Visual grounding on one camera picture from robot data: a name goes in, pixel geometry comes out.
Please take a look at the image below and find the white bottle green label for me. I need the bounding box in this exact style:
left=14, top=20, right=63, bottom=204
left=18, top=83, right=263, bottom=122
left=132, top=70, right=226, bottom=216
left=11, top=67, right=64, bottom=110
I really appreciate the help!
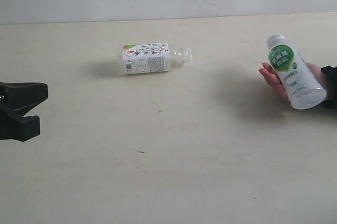
left=266, top=34, right=327, bottom=110

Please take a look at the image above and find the clear bottle floral white label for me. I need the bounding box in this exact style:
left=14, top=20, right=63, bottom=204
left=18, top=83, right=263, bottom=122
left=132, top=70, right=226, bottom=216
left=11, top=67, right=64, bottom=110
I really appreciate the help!
left=117, top=42, right=192, bottom=75

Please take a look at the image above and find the person's open hand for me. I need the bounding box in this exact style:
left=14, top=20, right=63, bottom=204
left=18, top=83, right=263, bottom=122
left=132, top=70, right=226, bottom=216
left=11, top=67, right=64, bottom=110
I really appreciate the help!
left=259, top=62, right=323, bottom=102

